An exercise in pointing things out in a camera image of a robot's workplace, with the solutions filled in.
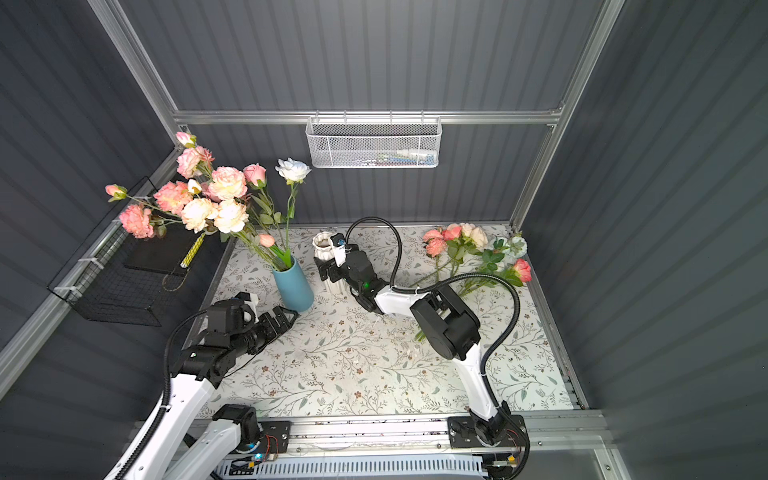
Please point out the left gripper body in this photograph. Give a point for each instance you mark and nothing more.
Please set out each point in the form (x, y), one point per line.
(264, 331)

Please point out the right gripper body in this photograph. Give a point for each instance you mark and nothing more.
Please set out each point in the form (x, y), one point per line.
(337, 272)

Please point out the white ribbed vase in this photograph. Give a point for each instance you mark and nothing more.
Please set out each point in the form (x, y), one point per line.
(323, 250)

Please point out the blue ceramic vase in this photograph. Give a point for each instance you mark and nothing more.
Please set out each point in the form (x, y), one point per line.
(294, 288)

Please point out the white rose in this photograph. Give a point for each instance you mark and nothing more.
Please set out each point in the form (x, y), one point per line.
(294, 172)

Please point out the cream double peony stem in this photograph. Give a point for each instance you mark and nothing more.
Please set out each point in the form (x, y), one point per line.
(231, 218)

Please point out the single pink rose stem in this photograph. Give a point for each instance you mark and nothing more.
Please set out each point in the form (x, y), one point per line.
(267, 220)

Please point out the pink peony stem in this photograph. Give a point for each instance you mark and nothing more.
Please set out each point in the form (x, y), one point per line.
(227, 183)

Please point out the pink spray rose stem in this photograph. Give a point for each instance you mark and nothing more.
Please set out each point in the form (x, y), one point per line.
(149, 217)

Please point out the pink multi-bloom rose stem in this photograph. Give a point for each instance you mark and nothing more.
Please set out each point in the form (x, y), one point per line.
(195, 159)

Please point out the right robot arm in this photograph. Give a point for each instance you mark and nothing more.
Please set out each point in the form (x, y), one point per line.
(451, 328)

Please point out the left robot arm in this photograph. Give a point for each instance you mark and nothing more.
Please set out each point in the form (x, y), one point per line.
(164, 448)

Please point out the pile of artificial flowers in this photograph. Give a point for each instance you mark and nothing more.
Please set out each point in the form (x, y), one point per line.
(451, 247)

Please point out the floral table mat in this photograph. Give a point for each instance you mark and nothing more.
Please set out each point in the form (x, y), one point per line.
(339, 359)

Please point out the yellow marker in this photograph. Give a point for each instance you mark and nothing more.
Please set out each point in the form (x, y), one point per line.
(192, 252)

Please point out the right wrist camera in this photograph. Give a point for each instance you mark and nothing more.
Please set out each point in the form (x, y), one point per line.
(339, 250)

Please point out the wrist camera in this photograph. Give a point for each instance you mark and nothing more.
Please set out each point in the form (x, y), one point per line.
(339, 250)
(251, 300)

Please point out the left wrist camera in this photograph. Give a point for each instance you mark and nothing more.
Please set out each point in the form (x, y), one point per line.
(251, 300)

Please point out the white wire basket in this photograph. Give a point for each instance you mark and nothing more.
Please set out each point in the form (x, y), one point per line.
(374, 145)

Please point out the black wire basket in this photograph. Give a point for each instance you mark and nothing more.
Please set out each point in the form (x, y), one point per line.
(120, 279)

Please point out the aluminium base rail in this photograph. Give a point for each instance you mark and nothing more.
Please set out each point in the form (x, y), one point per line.
(431, 434)

